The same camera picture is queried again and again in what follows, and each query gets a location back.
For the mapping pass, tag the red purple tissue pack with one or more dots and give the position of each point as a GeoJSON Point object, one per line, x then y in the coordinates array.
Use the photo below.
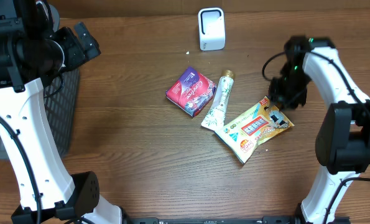
{"type": "Point", "coordinates": [191, 92]}

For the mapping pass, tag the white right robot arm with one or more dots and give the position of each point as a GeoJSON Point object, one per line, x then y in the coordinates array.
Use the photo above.
{"type": "Point", "coordinates": [342, 146]}

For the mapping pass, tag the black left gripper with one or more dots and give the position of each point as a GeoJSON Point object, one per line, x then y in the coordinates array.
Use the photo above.
{"type": "Point", "coordinates": [79, 55]}

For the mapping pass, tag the yellow snack bag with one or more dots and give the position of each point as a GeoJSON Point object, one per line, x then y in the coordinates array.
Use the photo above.
{"type": "Point", "coordinates": [252, 128]}

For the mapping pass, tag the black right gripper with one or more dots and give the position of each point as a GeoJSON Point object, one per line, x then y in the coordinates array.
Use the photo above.
{"type": "Point", "coordinates": [294, 99]}

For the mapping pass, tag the white barcode scanner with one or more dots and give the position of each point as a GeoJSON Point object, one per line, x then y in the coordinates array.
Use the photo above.
{"type": "Point", "coordinates": [211, 26]}

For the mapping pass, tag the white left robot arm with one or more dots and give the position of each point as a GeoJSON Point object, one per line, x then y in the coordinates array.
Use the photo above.
{"type": "Point", "coordinates": [46, 188]}

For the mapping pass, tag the grey plastic mesh basket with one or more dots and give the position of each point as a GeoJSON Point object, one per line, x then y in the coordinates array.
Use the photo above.
{"type": "Point", "coordinates": [57, 105]}

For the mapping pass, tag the white tube gold cap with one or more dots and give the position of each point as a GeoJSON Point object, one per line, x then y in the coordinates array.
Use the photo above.
{"type": "Point", "coordinates": [215, 117]}

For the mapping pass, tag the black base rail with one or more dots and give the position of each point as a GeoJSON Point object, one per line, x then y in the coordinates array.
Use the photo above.
{"type": "Point", "coordinates": [234, 220]}

